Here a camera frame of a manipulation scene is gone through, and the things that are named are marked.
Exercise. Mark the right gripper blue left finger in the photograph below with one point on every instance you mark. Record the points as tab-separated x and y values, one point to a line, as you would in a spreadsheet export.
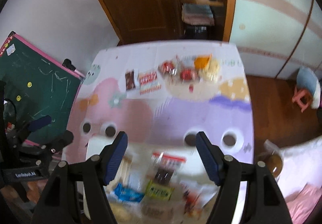
113	155

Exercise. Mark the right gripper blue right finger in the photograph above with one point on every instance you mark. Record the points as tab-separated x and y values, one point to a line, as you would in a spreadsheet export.
211	157

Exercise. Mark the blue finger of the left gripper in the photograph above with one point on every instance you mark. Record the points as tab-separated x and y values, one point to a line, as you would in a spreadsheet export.
39	123
60	142

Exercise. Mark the blue white snack packet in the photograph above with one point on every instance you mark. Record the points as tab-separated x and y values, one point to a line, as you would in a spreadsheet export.
127	194

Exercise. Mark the red white snack packet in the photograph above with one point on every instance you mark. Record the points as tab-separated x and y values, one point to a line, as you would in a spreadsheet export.
194	197

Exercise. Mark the dark brown chocolate packet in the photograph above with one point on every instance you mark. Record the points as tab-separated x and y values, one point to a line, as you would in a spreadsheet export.
131	80

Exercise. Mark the orange grey snack bar packet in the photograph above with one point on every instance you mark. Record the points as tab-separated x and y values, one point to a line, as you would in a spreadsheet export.
201	62

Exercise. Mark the beige wafer biscuit pack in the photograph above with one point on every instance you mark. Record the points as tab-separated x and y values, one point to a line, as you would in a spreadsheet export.
123	172

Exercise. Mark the large clear blue snack bag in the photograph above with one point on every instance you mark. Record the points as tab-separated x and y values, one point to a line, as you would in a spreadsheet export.
148	211

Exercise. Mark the clear bag dark snack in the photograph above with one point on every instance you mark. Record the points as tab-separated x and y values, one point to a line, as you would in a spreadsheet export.
165	165

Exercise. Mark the green yellow snack packet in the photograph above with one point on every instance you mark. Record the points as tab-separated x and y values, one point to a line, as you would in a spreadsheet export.
158	191

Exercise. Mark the cartoon printed tablecloth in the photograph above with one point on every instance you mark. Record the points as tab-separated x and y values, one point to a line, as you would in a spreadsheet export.
169	116

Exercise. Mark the yellow puffed snack bag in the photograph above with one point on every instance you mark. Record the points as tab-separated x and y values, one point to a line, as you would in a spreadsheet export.
211	72

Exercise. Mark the red white wafer packet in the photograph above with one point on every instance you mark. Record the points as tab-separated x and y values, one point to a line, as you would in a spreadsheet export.
148	82

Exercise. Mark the white pillow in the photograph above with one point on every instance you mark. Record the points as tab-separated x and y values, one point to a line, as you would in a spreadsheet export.
301	165

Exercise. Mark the red round candy packet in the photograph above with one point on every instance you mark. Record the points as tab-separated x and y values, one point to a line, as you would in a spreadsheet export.
189	75

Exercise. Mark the red candy clear wrapper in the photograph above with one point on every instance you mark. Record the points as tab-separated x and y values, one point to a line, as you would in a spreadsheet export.
169	67

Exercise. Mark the pink plastic stool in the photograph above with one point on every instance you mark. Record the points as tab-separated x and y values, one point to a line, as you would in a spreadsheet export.
303	98

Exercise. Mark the folded towels stack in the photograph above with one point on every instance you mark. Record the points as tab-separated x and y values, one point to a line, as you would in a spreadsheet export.
194	14

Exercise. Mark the white wardrobe sliding doors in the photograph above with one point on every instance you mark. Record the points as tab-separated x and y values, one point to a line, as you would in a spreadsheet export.
276	37

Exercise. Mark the green chalkboard pink frame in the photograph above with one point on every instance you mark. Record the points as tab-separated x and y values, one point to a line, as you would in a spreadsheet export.
37	85

